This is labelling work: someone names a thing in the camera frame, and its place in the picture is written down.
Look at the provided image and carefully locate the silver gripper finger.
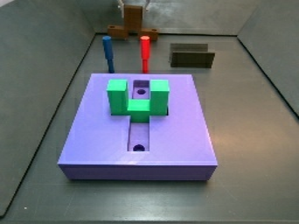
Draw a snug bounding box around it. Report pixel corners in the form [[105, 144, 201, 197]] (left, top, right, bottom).
[[143, 0, 151, 11], [117, 0, 126, 11]]

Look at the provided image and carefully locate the brown T-shaped block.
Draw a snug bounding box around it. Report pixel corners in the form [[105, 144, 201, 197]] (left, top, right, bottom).
[[107, 5, 159, 41]]

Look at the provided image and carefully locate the purple base board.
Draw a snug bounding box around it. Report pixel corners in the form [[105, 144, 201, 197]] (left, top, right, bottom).
[[59, 73, 218, 180]]

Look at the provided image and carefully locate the red hexagonal peg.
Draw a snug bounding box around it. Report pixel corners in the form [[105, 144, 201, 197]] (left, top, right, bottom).
[[141, 36, 151, 74]]

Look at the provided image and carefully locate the blue hexagonal peg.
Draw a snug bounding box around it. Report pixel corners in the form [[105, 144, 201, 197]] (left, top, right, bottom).
[[102, 36, 115, 74]]

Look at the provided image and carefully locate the dark grey block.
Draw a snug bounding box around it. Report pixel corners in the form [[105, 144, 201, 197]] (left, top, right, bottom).
[[170, 43, 215, 68]]

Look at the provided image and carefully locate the green U-shaped block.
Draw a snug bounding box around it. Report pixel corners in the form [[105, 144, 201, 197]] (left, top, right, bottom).
[[107, 80, 171, 123]]

